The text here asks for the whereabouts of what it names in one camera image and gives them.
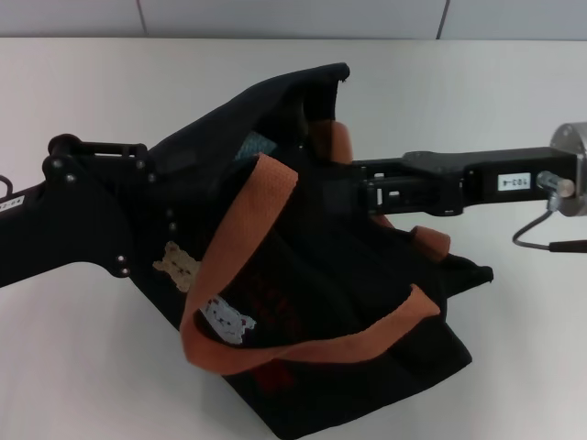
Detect gray right gripper cable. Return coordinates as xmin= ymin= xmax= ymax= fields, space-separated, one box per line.
xmin=511 ymin=170 xmax=587 ymax=254

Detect black bag orange handles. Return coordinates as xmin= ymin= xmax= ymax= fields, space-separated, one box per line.
xmin=130 ymin=61 xmax=495 ymax=440

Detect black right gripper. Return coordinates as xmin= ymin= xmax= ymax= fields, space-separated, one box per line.
xmin=351 ymin=146 xmax=579 ymax=217

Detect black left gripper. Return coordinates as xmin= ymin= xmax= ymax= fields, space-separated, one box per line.
xmin=0 ymin=132 xmax=156 ymax=289

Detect teal item inside bag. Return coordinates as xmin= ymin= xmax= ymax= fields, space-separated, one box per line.
xmin=235 ymin=131 xmax=279 ymax=162

